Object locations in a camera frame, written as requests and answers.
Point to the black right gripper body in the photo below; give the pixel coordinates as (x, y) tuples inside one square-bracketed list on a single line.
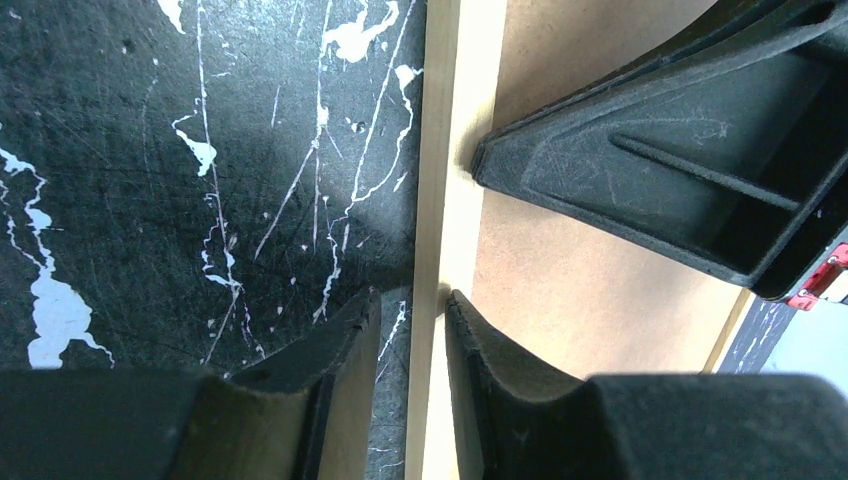
[(828, 283)]

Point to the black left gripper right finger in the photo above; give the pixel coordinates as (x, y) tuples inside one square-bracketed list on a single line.
[(518, 417)]

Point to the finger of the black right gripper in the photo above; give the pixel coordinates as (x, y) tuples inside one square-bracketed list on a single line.
[(724, 148)]

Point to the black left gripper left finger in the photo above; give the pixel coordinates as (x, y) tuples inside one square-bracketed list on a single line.
[(302, 413)]

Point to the brown backing board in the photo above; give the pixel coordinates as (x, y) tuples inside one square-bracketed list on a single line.
[(581, 299)]

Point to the light wooden picture frame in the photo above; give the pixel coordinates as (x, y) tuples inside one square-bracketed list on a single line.
[(464, 41)]

